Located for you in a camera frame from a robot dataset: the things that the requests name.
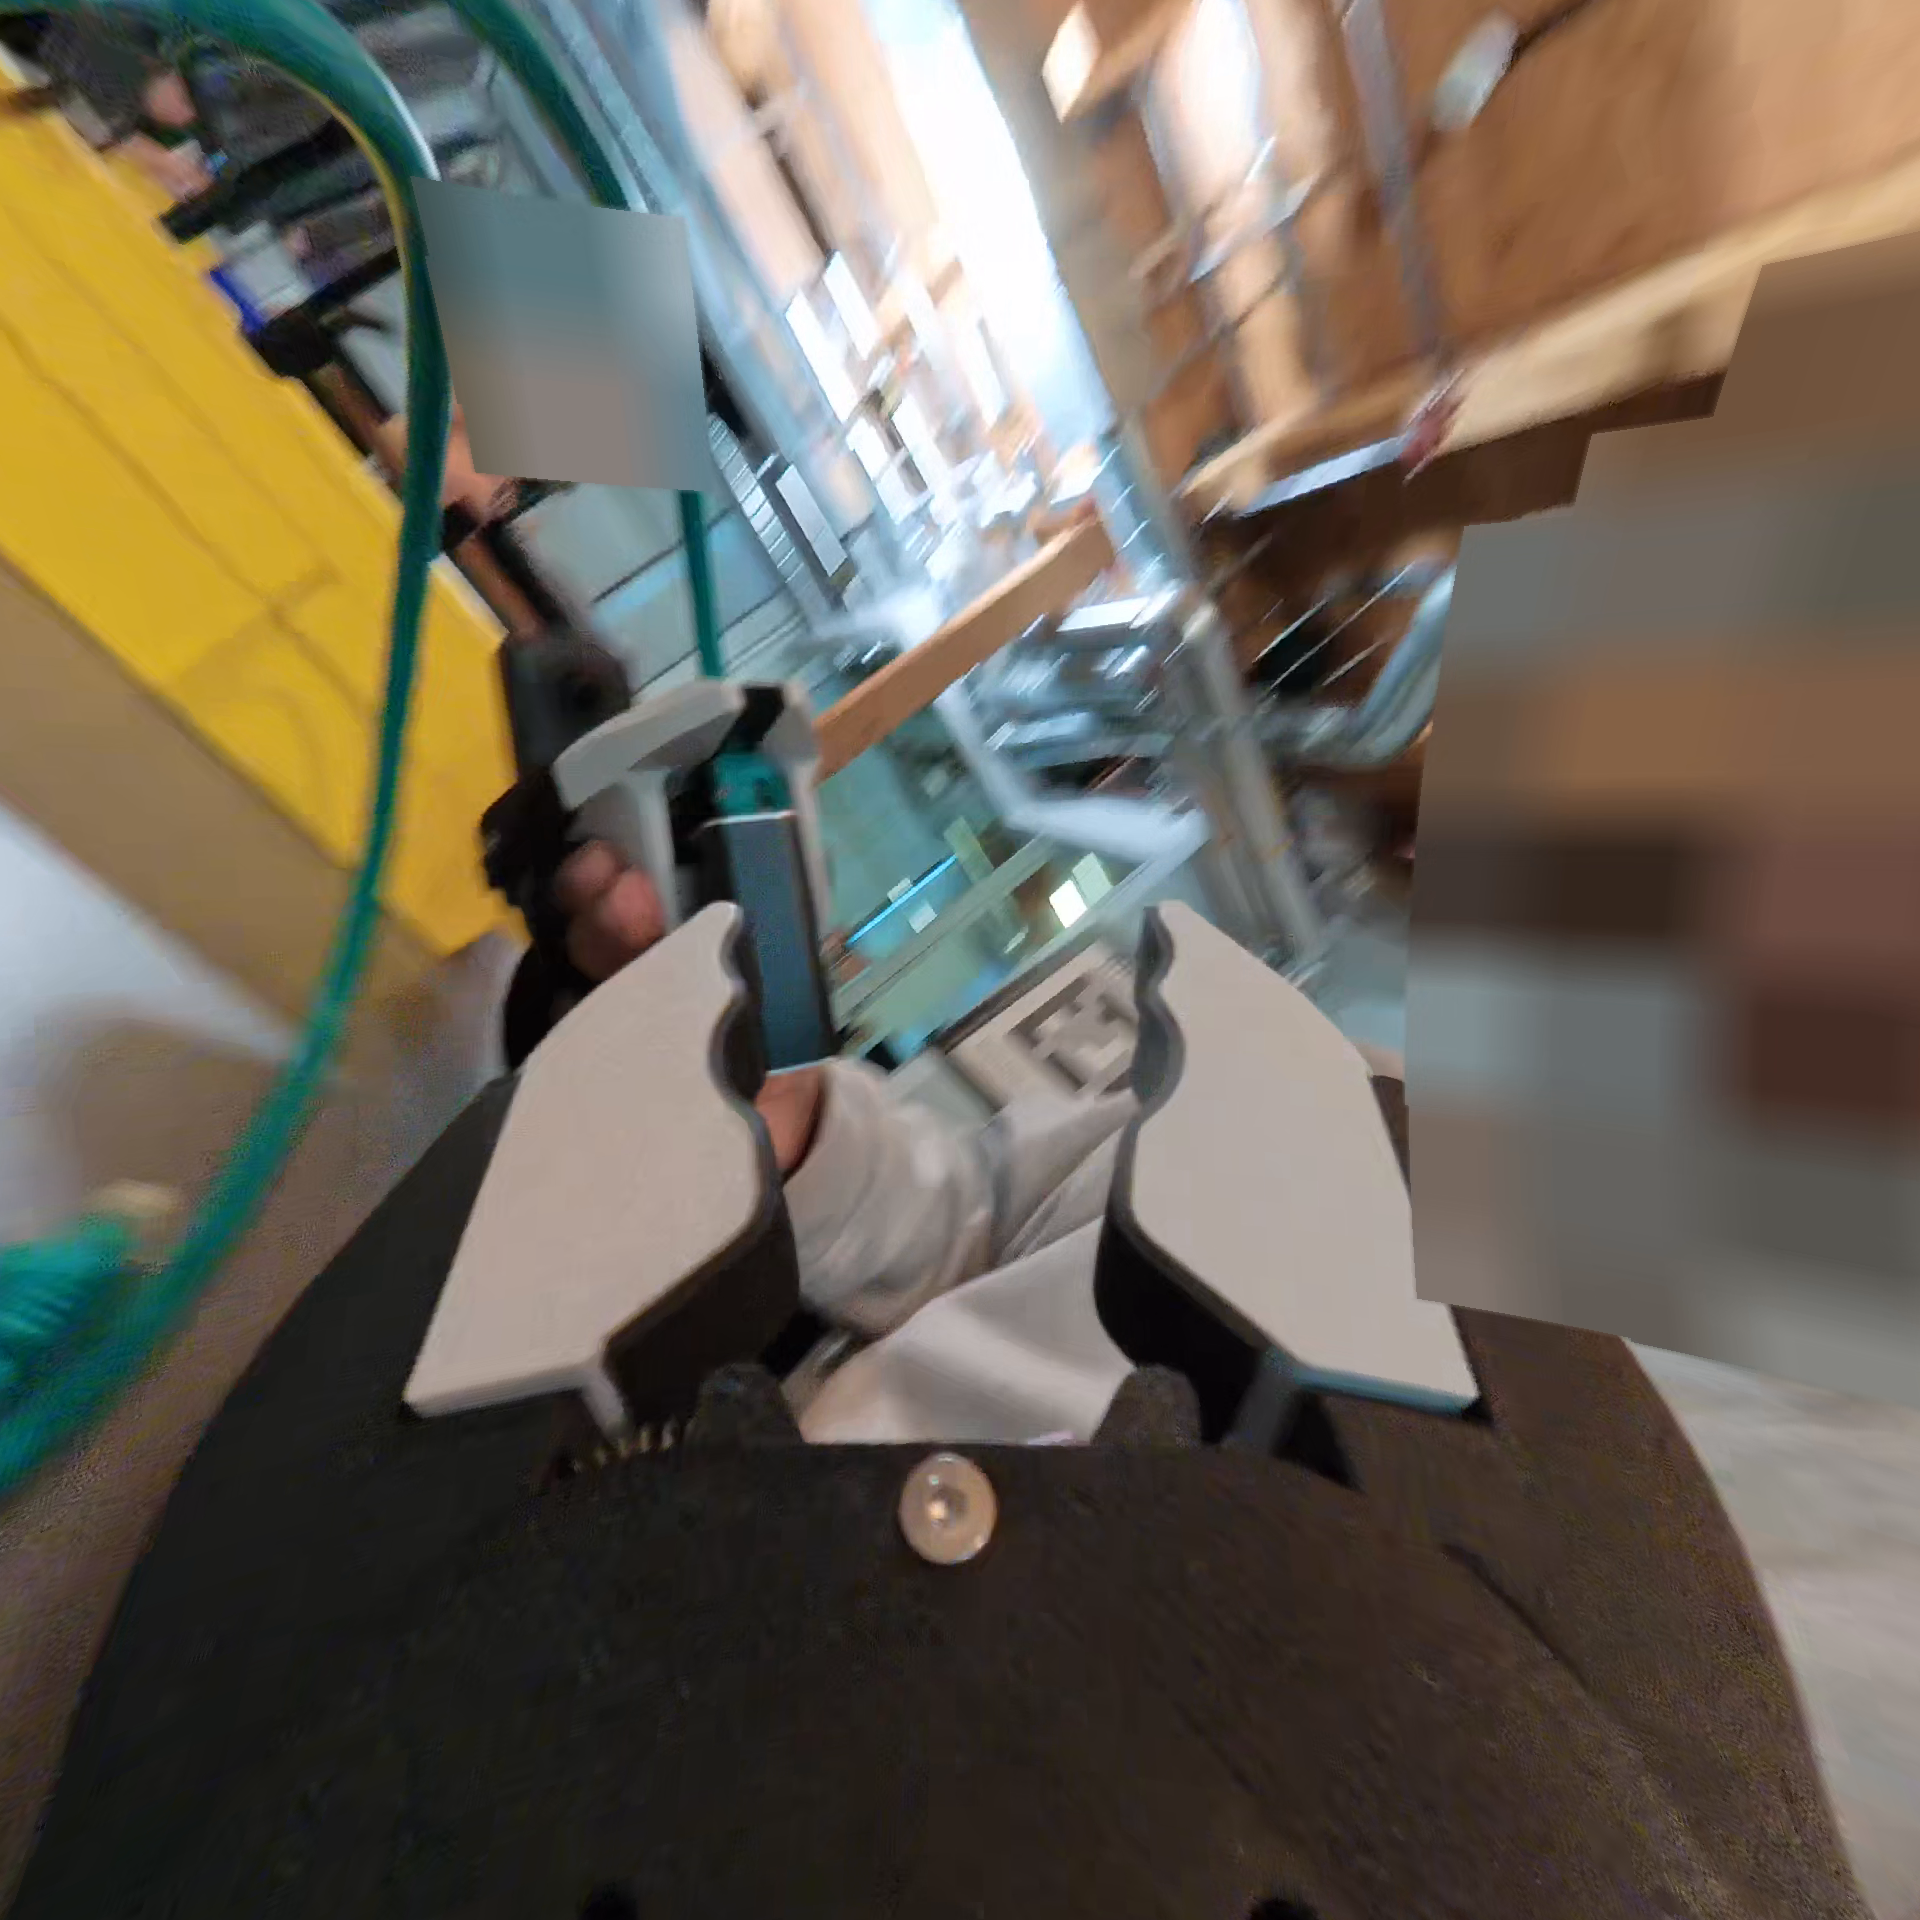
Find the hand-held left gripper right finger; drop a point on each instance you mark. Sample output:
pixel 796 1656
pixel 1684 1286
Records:
pixel 1277 1171

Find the silver ventilation ducts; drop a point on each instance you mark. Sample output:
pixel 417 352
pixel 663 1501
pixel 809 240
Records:
pixel 1396 692

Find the person's right hand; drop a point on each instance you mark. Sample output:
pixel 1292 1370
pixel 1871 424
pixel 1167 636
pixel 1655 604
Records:
pixel 608 916

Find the wooden beam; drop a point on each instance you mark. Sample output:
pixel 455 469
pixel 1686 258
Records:
pixel 974 629

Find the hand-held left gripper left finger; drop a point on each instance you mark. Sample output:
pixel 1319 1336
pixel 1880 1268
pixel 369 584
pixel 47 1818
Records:
pixel 599 1171

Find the person's right forearm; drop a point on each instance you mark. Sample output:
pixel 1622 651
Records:
pixel 901 1184

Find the yellow plastic bin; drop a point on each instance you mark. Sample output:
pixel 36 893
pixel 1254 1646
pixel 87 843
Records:
pixel 165 494

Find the framed tag board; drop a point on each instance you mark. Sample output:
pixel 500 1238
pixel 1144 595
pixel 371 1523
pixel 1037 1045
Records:
pixel 1065 1036

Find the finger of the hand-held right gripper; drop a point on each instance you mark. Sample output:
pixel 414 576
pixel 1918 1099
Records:
pixel 646 744
pixel 799 750

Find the black port adapter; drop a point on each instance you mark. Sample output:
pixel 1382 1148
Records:
pixel 780 932

